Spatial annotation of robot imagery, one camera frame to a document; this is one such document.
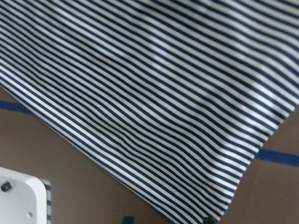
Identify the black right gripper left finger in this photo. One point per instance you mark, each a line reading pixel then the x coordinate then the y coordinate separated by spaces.
pixel 128 220

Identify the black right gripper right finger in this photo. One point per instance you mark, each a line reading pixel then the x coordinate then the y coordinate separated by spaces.
pixel 208 220

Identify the navy white striped polo shirt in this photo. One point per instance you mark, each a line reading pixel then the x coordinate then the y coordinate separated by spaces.
pixel 173 98

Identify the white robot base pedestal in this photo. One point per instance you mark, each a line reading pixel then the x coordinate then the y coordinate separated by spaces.
pixel 24 199

